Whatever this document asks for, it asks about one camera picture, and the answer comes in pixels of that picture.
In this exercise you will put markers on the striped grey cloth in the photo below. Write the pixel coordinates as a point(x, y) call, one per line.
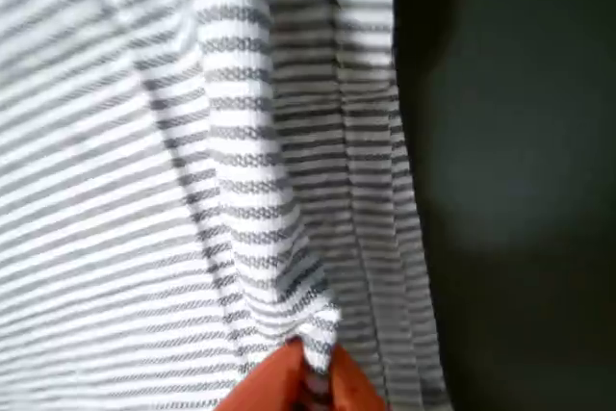
point(144, 165)

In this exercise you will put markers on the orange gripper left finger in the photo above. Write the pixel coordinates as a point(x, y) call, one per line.
point(269, 387)

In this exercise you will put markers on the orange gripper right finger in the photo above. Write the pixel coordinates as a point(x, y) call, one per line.
point(351, 387)

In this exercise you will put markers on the black desk mat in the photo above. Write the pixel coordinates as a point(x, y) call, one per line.
point(505, 141)

